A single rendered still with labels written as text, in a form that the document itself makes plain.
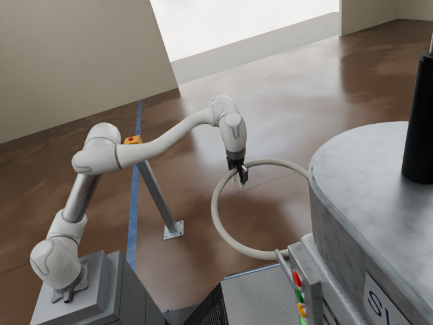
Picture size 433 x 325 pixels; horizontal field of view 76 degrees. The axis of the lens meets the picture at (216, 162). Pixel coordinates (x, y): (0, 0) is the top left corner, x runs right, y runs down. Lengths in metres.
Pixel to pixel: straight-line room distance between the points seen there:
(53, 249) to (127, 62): 5.88
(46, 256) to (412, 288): 1.41
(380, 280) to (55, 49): 7.16
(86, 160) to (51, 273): 0.60
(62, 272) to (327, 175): 1.36
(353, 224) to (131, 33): 6.77
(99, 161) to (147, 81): 6.04
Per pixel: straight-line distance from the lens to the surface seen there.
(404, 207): 0.33
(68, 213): 1.57
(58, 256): 1.52
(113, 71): 7.10
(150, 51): 6.97
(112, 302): 1.61
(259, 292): 1.28
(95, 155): 1.15
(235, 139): 1.10
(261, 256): 1.10
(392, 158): 0.39
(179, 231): 2.87
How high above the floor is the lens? 1.97
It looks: 33 degrees down
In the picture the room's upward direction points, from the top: 16 degrees counter-clockwise
